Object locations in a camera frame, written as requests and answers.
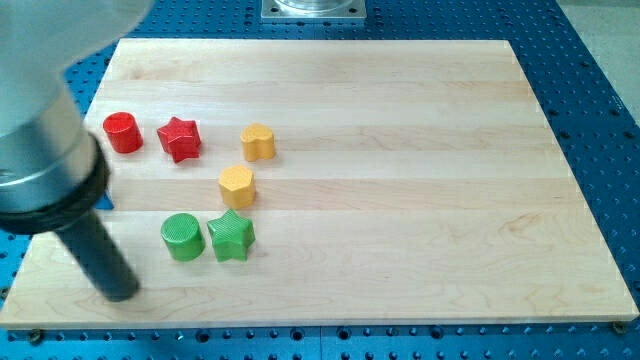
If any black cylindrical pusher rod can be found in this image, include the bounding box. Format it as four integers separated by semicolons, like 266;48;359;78
55;210;139;302

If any black flange ring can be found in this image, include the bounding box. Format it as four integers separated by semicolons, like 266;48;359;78
1;134;110;235

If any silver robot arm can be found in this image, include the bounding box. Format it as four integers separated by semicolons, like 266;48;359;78
1;0;152;302

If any green cylinder block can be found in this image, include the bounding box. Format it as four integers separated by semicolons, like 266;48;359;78
160;213;205;262

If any red cylinder block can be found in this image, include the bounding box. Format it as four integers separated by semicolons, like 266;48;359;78
103;112;143;154

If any left board clamp screw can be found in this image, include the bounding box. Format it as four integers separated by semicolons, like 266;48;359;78
26;329;45;346

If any board clamp screw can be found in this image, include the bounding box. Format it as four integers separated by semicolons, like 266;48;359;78
26;329;45;346
610;322;627;335

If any red star block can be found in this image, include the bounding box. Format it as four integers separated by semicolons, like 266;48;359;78
157;117;201;163

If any green star block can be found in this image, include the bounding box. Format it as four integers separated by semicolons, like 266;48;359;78
207;209;255;262

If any yellow hexagon block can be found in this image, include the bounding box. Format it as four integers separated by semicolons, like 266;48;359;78
218;164;256;209

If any light wooden board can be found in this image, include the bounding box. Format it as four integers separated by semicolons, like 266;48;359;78
1;39;638;329

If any yellow heart block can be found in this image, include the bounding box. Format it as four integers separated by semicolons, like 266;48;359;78
240;123;276;162

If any right board clamp screw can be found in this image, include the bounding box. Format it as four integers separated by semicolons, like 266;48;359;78
610;322;627;335

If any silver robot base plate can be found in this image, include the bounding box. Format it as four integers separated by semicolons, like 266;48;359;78
261;0;367;21

